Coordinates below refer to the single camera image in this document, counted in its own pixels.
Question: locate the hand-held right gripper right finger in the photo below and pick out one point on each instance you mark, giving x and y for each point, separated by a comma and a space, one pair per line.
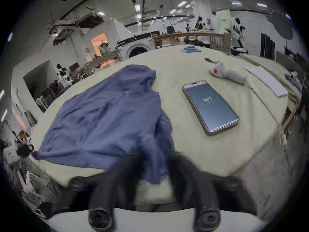
193, 182

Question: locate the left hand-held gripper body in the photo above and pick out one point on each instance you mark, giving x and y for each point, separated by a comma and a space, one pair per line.
10, 153

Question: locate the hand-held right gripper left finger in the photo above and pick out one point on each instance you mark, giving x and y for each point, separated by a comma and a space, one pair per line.
113, 180

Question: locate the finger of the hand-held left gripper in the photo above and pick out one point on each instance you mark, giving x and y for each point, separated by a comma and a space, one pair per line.
26, 150

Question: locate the dark blue shirt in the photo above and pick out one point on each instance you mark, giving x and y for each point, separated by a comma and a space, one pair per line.
106, 119

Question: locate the bed with beige sheet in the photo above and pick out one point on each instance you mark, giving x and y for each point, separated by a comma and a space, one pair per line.
217, 148

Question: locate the smartphone with lit screen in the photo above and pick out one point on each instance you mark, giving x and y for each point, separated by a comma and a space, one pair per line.
209, 106

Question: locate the white hand controller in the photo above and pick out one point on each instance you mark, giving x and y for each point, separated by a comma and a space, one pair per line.
227, 73

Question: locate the folded white cloth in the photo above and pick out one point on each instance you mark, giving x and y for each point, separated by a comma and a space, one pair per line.
266, 80

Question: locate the folded blue cloth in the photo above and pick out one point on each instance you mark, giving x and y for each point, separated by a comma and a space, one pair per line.
190, 49

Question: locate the white washing machine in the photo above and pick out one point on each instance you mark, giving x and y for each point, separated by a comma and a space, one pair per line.
137, 47

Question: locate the wooden rack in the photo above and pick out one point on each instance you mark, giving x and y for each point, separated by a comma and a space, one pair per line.
190, 39

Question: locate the white humanoid robot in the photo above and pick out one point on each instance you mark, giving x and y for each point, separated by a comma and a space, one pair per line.
239, 36

